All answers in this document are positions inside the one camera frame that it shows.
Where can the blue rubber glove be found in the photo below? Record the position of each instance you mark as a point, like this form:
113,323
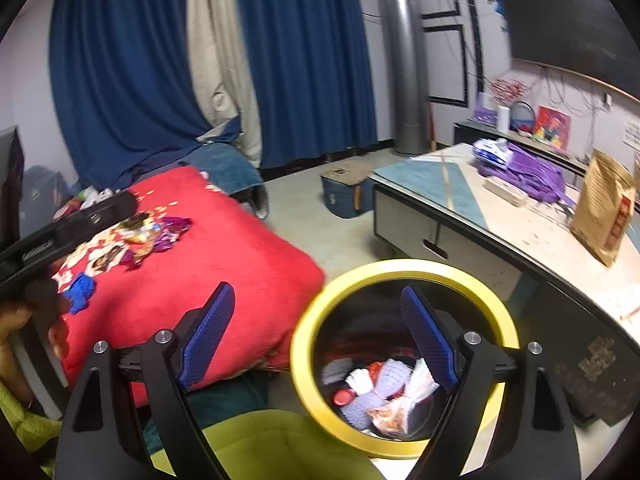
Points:
80,290

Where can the blue stool brown top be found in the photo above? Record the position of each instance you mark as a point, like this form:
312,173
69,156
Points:
345,195

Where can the red floral blanket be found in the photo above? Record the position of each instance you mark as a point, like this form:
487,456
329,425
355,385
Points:
225,240

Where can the white power strip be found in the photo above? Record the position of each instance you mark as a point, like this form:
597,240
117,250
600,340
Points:
505,191

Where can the marble coffee table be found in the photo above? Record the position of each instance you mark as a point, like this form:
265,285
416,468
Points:
550,280

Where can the blue curtain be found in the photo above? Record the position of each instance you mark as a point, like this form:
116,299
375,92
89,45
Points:
125,60
305,60

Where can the colourful painting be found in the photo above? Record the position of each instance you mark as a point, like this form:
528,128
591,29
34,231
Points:
552,127

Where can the clear plastic bag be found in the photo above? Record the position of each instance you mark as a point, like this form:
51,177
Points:
422,385

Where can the purple candy wrapper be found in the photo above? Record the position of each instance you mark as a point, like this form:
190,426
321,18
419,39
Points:
172,232
135,257

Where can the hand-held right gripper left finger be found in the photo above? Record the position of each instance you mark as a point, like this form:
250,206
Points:
207,335

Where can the red plush toy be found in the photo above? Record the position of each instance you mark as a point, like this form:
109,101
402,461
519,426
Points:
67,210

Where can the yellow-green garment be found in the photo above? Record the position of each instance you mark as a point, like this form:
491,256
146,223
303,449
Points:
280,445

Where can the dark television cabinet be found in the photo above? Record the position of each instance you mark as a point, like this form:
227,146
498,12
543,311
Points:
467,132

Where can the large white foam net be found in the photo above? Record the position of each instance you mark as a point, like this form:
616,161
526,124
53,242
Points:
395,380

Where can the dark teal cloth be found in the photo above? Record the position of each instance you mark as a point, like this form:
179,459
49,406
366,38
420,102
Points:
225,400

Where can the wooden stick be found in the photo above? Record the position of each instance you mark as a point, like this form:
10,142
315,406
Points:
631,312

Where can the silver tower air conditioner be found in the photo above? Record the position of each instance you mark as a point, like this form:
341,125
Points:
407,70

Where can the person's left hand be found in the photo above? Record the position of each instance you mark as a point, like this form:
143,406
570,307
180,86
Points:
12,325

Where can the blue sofa seat cover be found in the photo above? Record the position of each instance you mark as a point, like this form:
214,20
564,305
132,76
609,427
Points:
225,165

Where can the purple paper bag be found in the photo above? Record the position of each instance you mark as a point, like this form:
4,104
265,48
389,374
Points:
484,110

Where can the white plush toy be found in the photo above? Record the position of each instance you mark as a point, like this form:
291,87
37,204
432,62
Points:
97,196

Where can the gold candy wrapper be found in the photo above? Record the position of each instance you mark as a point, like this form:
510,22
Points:
137,227

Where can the black wall television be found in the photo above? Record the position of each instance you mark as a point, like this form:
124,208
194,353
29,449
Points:
565,30

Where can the wall socket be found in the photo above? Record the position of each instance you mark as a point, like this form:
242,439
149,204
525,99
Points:
607,100

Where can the white vase red flowers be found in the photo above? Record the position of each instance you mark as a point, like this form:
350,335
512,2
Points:
502,117

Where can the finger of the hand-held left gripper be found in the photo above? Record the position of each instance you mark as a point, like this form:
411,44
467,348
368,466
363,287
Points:
110,210

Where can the tissue pack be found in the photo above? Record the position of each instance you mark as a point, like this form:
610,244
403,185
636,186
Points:
490,151

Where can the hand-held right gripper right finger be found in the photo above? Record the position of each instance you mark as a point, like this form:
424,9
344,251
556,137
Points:
430,335

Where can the yellow round bin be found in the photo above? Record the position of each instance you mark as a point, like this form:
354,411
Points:
310,320

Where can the white wall notice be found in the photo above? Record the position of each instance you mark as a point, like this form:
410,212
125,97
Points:
631,134

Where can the brown paper bag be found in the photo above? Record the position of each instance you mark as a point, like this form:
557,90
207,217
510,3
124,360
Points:
600,210

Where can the beige curtain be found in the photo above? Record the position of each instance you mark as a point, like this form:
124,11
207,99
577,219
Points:
220,60

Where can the grey patterned sofa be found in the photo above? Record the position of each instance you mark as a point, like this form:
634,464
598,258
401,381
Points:
45,190

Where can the round desk ornament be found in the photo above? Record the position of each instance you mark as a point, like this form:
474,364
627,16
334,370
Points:
522,130

